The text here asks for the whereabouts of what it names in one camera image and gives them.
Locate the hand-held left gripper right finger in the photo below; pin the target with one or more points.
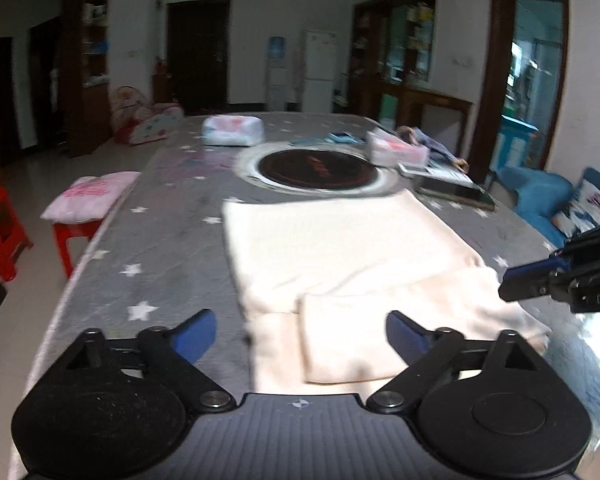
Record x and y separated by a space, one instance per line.
404 332

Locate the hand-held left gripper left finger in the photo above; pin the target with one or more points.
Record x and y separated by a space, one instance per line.
197 335

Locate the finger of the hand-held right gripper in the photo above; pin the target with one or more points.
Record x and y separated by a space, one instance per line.
527 277

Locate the cream garment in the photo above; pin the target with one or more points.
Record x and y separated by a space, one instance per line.
340 250

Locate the patterned sofa cushion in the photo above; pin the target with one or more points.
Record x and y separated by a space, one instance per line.
587 210

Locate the blue sofa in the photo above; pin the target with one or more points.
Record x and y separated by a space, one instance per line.
540 195

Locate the grey star-print tablecloth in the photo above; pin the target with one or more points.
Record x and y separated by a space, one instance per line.
165 240

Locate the dark tablet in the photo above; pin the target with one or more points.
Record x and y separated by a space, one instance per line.
455 192

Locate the blue cabinet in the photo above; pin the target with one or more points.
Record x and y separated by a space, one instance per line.
517 142

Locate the white flat box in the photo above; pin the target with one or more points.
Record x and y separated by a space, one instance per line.
435 172

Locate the red plastic stool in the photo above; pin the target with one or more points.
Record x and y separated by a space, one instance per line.
72 240
0 230

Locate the purple cloth bag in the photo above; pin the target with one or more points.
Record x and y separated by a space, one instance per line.
430 142

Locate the pink cushion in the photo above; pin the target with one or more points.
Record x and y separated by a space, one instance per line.
92 195

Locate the white pink tissue box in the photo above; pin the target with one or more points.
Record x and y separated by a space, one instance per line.
395 149

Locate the round black induction cooker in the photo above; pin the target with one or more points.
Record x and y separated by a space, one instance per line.
317 167

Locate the brown framed glass door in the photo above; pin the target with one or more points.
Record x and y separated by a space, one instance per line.
525 70

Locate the blue wristwatch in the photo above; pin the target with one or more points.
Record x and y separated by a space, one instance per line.
330 138

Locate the pink white tissue pack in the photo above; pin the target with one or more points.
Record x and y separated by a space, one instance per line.
232 130

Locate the polka dot play tent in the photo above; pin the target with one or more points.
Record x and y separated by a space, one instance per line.
145 117

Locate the small wooden cabinet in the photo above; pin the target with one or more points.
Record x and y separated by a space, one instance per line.
162 88

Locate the wooden sideboard with shelves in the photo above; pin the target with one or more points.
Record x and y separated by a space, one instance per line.
405 60

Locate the water dispenser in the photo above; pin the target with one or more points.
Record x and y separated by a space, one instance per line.
277 72

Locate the white refrigerator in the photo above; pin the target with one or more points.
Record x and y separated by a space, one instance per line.
319 70

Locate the dark wooden door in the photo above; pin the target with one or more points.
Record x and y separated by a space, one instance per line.
198 55

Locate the tall wooden shelf cabinet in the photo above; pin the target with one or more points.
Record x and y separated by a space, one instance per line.
90 70

